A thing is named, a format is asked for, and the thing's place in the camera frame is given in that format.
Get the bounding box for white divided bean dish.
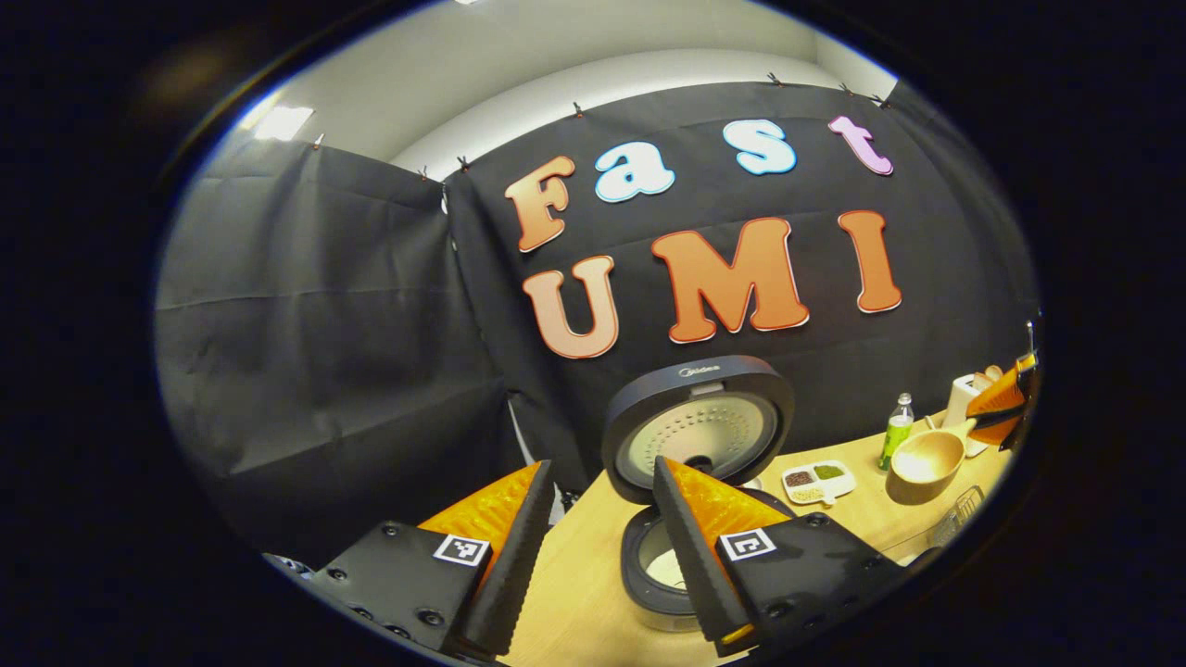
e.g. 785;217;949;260
781;459;858;508

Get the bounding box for wooden spoon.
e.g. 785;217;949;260
885;418;980;507

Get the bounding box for black silver rice cooker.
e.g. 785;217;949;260
599;354;799;635

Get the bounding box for green label plastic bottle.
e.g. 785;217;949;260
877;392;916;474

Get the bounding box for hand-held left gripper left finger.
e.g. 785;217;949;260
309;459;558;661

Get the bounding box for ceiling light panel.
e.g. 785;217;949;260
254;104;315;143

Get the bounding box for black backdrop cloth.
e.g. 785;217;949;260
153;82;1041;571

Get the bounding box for white toaster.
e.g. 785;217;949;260
940;372;992;459

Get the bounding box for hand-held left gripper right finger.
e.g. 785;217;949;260
650;456;915;658

